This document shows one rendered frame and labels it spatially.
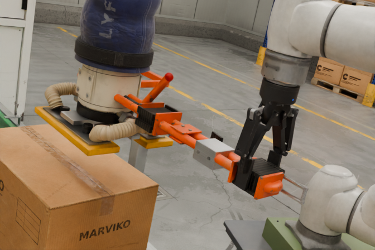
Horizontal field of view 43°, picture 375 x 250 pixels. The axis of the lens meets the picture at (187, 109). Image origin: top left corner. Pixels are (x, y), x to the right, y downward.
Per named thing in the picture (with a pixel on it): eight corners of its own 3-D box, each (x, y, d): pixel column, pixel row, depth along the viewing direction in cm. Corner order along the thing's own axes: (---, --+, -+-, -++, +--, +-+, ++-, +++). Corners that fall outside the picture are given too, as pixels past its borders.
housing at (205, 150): (191, 158, 110) (195, 140, 109) (211, 154, 115) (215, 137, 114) (211, 171, 106) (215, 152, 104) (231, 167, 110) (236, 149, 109)
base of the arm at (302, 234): (322, 220, 185) (326, 207, 183) (352, 254, 164) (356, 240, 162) (279, 217, 180) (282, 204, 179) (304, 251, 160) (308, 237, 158)
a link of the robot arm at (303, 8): (252, 46, 92) (316, 64, 85) (272, -36, 88) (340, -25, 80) (277, 46, 100) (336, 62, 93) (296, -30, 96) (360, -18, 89)
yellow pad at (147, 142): (87, 109, 160) (90, 95, 159) (113, 108, 167) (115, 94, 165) (146, 149, 137) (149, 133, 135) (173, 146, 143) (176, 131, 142)
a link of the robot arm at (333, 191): (308, 207, 179) (323, 154, 173) (355, 229, 170) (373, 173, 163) (290, 221, 167) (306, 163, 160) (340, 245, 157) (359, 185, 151)
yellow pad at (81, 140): (33, 112, 148) (35, 96, 146) (63, 110, 154) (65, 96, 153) (87, 157, 124) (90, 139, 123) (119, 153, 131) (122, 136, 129)
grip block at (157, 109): (132, 124, 125) (135, 102, 123) (161, 121, 131) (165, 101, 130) (150, 136, 119) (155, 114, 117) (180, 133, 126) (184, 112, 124)
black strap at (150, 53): (60, 46, 139) (62, 32, 138) (126, 49, 155) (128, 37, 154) (99, 67, 124) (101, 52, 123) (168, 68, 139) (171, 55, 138)
